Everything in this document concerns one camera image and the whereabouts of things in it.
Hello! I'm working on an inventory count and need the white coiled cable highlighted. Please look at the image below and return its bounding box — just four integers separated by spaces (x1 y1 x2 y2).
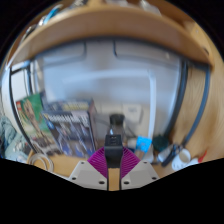
27 152 55 173

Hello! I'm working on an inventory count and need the white desk lamp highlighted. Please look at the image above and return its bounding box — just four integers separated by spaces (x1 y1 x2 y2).
66 71 158 163

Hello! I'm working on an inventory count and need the white wall socket panel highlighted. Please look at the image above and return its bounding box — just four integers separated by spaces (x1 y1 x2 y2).
121 103 144 126

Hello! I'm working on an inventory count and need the white mug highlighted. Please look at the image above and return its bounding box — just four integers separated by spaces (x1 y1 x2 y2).
171 148 193 172

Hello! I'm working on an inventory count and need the dark metal desk frame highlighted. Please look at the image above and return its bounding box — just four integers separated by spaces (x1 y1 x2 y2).
8 39 213 151

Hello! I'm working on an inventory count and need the clear bottle with dark cap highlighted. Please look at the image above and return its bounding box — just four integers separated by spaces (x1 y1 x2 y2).
109 113 127 144

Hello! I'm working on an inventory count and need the blue robot model kit box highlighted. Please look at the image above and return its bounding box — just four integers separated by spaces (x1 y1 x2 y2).
41 98 98 158

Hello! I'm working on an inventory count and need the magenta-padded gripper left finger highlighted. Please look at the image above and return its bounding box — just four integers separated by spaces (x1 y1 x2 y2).
68 147 109 191

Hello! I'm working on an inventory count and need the green tree figure toy box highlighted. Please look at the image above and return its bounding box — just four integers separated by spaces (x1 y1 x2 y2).
15 93 56 156

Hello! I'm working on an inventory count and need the wooden shelf unit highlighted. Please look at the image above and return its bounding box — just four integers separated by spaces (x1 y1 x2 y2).
6 0 214 69

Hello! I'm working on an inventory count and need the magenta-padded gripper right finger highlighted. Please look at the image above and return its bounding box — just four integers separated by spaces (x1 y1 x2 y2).
119 147 160 191

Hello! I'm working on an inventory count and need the black electric shaver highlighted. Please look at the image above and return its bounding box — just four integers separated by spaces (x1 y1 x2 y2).
161 143 183 167

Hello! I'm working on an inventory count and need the teal bedding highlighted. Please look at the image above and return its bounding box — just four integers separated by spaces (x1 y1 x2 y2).
0 114 31 163

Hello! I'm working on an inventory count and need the light blue card pack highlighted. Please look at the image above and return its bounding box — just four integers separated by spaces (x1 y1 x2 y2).
134 135 153 158

